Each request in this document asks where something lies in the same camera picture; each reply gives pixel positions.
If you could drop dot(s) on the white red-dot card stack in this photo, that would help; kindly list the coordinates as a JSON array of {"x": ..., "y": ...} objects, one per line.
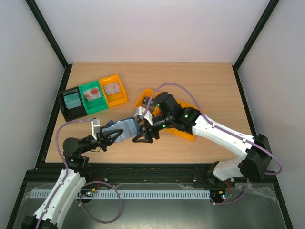
[{"x": 92, "y": 94}]

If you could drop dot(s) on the teal card stack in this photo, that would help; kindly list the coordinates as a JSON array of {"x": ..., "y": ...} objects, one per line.
[{"x": 72, "y": 100}]

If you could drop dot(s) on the beige card stack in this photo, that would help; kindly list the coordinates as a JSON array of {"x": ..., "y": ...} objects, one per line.
[{"x": 112, "y": 88}]

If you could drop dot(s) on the blue leather card holder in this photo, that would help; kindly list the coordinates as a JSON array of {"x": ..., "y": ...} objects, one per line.
[{"x": 129, "y": 126}]

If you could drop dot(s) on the black storage bin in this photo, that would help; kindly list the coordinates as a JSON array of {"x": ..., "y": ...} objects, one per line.
[{"x": 71, "y": 114}]

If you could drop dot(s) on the black aluminium frame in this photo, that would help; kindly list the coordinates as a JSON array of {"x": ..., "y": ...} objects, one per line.
[{"x": 125, "y": 172}]

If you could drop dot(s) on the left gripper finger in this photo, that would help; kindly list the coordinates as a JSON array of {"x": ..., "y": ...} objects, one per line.
[
  {"x": 115, "y": 138},
  {"x": 107, "y": 131}
]

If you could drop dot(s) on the yellow triple storage bin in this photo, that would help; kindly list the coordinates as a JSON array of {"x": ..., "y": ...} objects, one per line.
[{"x": 147, "y": 93}]

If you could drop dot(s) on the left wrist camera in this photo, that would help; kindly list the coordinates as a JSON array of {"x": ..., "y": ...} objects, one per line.
[{"x": 95, "y": 127}]

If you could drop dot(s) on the black card stack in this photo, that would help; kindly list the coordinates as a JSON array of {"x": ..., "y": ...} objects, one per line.
[{"x": 150, "y": 102}]

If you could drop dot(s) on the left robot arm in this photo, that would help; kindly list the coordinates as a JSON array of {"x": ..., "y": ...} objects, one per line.
[{"x": 72, "y": 178}]

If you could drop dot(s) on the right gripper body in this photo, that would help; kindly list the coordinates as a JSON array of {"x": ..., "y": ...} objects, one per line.
[{"x": 152, "y": 129}]

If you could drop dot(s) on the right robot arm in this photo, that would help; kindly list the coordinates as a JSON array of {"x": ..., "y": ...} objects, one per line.
[{"x": 251, "y": 161}]

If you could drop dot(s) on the light blue cable duct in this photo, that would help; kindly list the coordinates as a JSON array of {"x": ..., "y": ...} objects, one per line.
[{"x": 151, "y": 194}]

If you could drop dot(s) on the yellow single storage bin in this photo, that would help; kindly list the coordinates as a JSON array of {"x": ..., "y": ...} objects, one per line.
[{"x": 114, "y": 99}]

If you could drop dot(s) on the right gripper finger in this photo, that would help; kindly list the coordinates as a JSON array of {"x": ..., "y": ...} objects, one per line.
[
  {"x": 143, "y": 137},
  {"x": 140, "y": 125}
]

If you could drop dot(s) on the green storage bin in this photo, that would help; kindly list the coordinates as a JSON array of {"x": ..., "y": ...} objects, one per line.
[{"x": 94, "y": 105}]

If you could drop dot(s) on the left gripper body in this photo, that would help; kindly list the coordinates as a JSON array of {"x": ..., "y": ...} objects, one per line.
[{"x": 102, "y": 142}]

